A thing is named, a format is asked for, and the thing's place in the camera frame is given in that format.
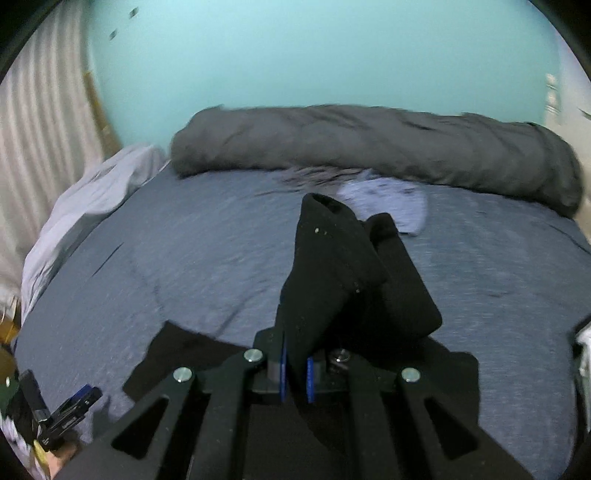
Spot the beige curtain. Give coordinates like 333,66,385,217
1,1,106,317

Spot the blue patterned bed sheet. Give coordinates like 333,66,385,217
15,169,590,479

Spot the black garment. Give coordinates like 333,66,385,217
121,192,482,480

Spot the small light blue cloth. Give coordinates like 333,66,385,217
335,178,428,236

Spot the light grey pillow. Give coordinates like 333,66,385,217
21,144,168,319

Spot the dark grey rolled duvet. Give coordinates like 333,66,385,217
170,105,584,217

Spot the black and white cloth item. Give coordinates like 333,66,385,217
572,316,590,380

